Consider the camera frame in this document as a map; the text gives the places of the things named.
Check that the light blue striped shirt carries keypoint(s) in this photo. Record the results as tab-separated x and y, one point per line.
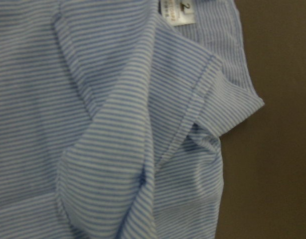
111	113

